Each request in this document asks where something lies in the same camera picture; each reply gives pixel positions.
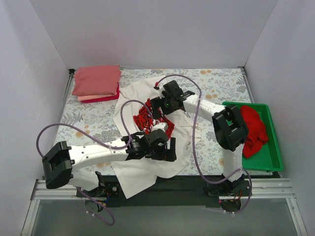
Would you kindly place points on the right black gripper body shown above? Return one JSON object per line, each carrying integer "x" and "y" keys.
{"x": 156, "y": 106}

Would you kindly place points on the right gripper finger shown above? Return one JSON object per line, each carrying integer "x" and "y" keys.
{"x": 156, "y": 103}
{"x": 157, "y": 113}

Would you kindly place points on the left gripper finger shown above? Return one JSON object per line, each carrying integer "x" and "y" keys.
{"x": 168, "y": 158}
{"x": 172, "y": 149}

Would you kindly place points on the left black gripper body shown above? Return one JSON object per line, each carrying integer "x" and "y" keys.
{"x": 166, "y": 152}

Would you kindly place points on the white printed t-shirt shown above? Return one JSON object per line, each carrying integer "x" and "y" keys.
{"x": 137, "y": 175}

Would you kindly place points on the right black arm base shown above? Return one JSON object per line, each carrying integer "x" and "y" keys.
{"x": 233, "y": 197}

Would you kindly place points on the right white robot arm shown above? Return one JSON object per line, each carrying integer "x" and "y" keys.
{"x": 230, "y": 128}

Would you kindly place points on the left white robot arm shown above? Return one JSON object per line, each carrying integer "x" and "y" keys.
{"x": 64, "y": 164}

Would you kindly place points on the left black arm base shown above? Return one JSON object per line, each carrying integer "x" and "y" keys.
{"x": 104, "y": 192}

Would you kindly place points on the folded crimson t-shirt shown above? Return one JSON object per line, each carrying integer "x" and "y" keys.
{"x": 117, "y": 90}

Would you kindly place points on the folded salmon pink t-shirt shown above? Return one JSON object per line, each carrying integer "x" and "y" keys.
{"x": 96, "y": 80}

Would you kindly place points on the folded light peach t-shirt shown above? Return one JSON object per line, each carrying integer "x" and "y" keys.
{"x": 96, "y": 98}

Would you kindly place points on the red crumpled t-shirt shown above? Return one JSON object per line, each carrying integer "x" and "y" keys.
{"x": 257, "y": 136}

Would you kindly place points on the green plastic tray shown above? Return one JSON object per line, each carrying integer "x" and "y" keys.
{"x": 268, "y": 159}

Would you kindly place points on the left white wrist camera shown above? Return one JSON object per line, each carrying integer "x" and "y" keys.
{"x": 160, "y": 127}

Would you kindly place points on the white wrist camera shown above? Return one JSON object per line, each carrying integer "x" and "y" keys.
{"x": 160, "y": 88}
{"x": 160, "y": 127}

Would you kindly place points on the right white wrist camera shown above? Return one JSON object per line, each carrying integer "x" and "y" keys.
{"x": 160, "y": 88}

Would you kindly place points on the aluminium frame rail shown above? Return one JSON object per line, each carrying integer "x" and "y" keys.
{"x": 262, "y": 188}

